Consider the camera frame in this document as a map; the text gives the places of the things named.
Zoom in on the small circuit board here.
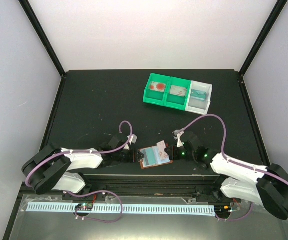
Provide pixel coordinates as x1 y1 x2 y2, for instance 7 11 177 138
214 205 239 213
75 203 93 211

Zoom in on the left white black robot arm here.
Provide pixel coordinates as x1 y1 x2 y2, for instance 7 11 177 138
21 132 144 200

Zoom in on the left black frame post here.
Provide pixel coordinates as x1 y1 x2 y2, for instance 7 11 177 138
18 0 66 77

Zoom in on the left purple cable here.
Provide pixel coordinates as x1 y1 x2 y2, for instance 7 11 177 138
25 120 134 188

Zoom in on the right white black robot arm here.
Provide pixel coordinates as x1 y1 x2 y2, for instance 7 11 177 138
164 131 288 220

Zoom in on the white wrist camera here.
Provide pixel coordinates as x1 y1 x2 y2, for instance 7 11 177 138
172 129 184 148
124 134 137 150

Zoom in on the left small circuit board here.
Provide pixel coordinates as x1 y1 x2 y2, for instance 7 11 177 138
75 203 93 211

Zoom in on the middle green plastic bin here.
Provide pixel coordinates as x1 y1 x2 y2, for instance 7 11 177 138
164 76 191 111

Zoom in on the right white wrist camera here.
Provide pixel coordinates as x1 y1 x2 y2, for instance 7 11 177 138
172 129 184 148

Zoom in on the right black frame post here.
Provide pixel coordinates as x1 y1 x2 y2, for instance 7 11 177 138
239 0 287 77

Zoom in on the pink white numbered card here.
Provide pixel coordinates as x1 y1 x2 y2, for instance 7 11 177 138
156 141 169 160

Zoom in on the purple cable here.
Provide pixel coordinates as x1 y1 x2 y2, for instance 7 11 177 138
172 113 288 206
25 120 134 188

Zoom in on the right small circuit board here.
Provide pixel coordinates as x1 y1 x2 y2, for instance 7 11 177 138
214 205 239 213

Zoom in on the card with red circles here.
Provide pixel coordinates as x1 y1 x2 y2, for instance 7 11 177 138
149 81 166 93

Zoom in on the white plastic bin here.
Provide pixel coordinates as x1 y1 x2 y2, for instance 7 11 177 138
185 81 212 115

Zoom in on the black frame post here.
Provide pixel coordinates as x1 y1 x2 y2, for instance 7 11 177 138
239 0 287 77
18 0 66 77

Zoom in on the left green plastic bin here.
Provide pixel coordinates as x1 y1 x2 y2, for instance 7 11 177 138
143 73 170 106

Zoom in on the brown leather card holder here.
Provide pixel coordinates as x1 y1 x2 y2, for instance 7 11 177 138
139 146 173 170

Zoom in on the green plastic bin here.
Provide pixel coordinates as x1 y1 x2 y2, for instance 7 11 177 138
164 76 191 111
143 73 170 106

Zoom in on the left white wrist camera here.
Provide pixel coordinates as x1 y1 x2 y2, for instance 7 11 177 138
124 134 137 150

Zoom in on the white slotted cable duct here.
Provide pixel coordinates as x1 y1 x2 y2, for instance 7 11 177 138
25 202 215 217

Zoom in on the white card in middle bin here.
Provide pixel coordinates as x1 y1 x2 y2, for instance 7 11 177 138
169 85 187 97

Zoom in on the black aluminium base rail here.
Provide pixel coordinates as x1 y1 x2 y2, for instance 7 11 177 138
77 175 234 204

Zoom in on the teal card in white bin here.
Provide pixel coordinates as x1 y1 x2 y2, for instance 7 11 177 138
190 89 207 101

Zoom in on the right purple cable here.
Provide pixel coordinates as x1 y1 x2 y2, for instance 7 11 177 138
172 113 288 206

